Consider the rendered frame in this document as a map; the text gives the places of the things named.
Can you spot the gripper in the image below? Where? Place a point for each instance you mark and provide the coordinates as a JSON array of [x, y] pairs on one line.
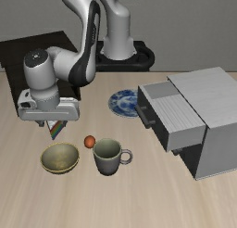
[[63, 110]]

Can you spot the rainbow cake wedge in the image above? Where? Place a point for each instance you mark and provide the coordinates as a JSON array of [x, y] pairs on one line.
[[55, 129]]

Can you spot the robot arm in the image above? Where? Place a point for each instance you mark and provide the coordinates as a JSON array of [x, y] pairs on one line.
[[84, 37]]

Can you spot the blue and white plate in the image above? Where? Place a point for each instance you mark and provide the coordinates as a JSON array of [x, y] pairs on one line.
[[123, 103]]

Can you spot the olive green bowl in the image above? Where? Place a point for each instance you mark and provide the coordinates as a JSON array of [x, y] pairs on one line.
[[59, 159]]

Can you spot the small orange fruit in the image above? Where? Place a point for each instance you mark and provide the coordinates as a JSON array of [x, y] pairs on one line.
[[89, 141]]

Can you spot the grey-green mug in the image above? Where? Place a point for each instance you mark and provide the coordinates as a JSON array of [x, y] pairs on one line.
[[107, 157]]

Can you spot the dark slatted rack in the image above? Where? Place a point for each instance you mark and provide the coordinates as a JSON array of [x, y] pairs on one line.
[[18, 54]]

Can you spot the grey cabinet drawer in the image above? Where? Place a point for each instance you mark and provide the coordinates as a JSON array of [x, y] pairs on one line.
[[176, 117]]

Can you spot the grey cabinet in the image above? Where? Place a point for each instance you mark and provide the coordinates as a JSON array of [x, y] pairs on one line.
[[213, 114]]

